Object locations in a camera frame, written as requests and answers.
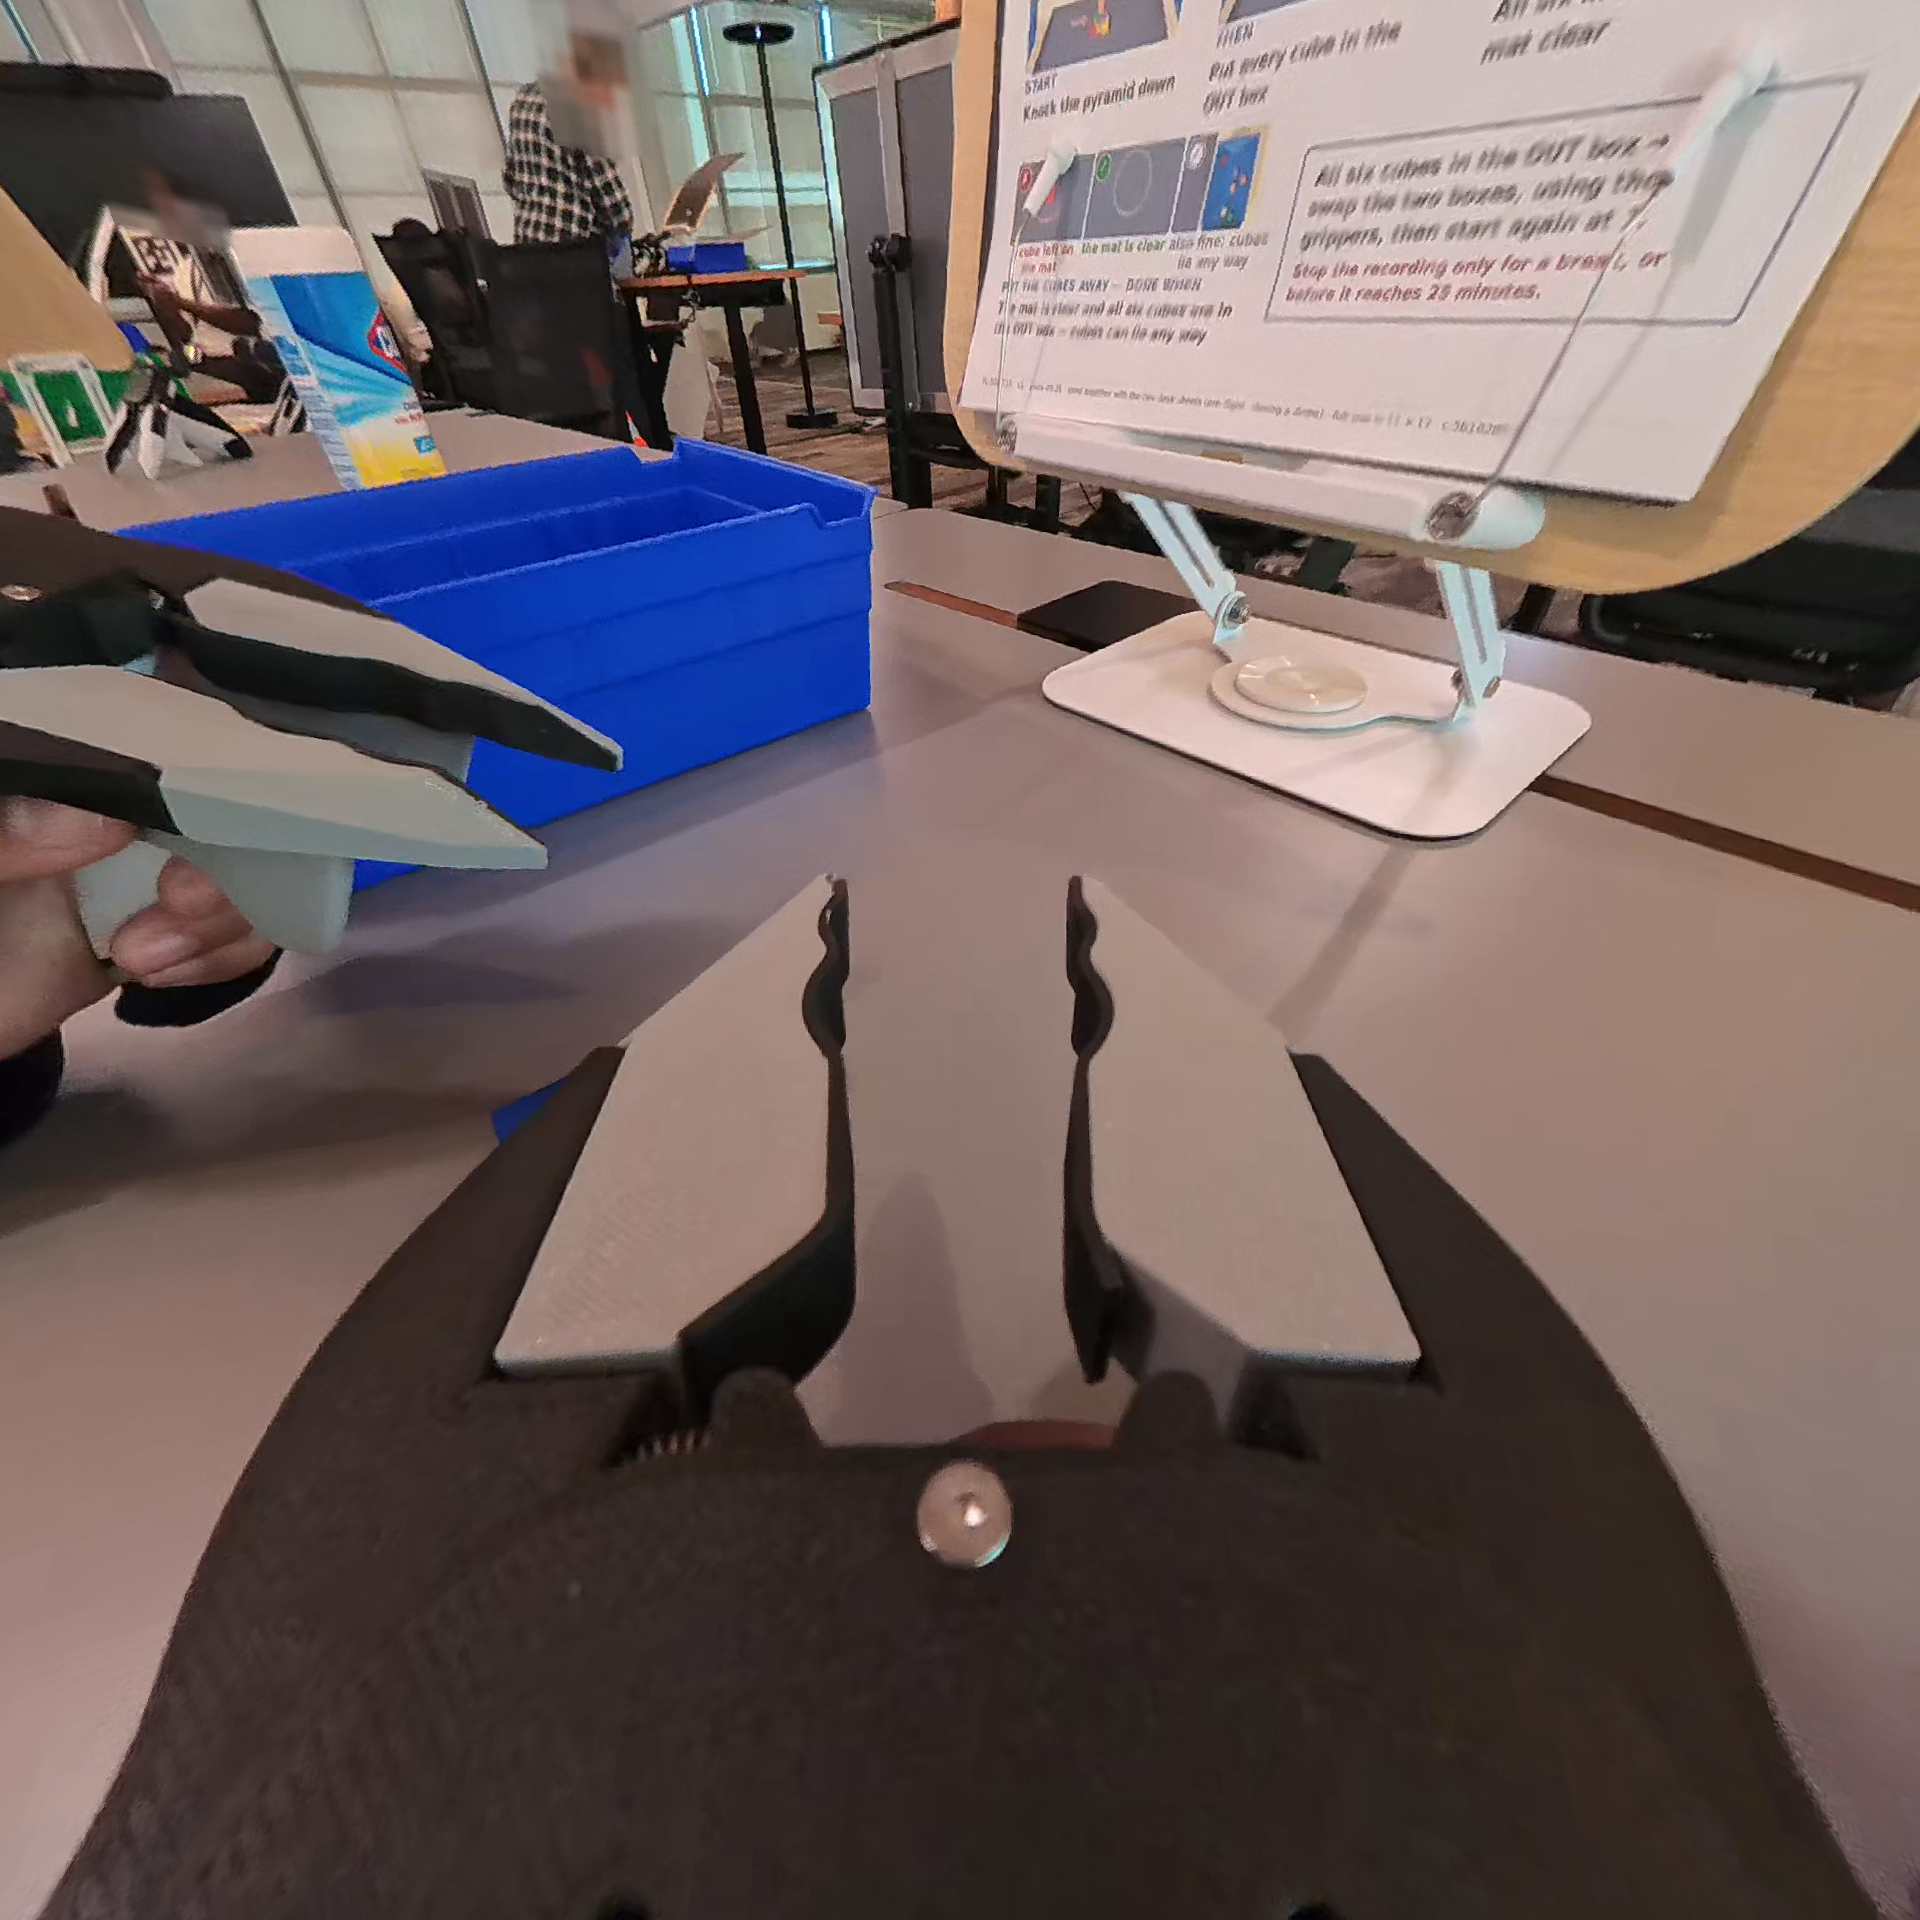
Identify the small tripod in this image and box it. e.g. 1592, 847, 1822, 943
104, 360, 256, 483

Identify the green tag card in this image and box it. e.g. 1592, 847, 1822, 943
0, 350, 143, 460

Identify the instruction sheet on wooden stand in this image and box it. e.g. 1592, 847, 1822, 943
946, 0, 1920, 840

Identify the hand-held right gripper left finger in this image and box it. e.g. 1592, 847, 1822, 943
492, 874, 860, 1378

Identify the grey desk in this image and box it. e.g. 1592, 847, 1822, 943
0, 412, 1920, 1920

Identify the grey laptop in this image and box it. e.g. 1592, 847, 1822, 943
650, 150, 745, 243

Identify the person's left forearm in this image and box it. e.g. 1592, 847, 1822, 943
0, 1033, 69, 1149

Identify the black phone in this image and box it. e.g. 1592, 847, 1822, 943
1020, 580, 1198, 654

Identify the person's left hand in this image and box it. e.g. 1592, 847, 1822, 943
0, 797, 277, 1057

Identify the black monitor screen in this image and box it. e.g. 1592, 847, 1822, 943
0, 66, 298, 230

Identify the disinfectant wipes canister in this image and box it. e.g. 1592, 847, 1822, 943
233, 224, 450, 496

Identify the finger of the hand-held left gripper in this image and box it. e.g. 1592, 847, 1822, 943
152, 579, 628, 788
0, 664, 553, 960

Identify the grey partition panel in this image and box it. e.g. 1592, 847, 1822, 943
815, 25, 965, 421

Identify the wooden stand board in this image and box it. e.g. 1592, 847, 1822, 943
0, 184, 138, 373

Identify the blue plastic bin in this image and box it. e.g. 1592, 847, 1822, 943
113, 436, 878, 894

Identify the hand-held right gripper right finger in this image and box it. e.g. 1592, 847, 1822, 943
1065, 878, 1424, 1382

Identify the black floor lamp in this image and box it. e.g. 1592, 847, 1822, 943
721, 22, 846, 436

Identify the standing background desk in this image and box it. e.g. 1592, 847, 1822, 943
613, 264, 835, 459

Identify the white instruction sheet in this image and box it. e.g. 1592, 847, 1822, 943
956, 0, 1920, 505

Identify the black mesh office chair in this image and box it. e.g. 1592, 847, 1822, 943
374, 224, 658, 446

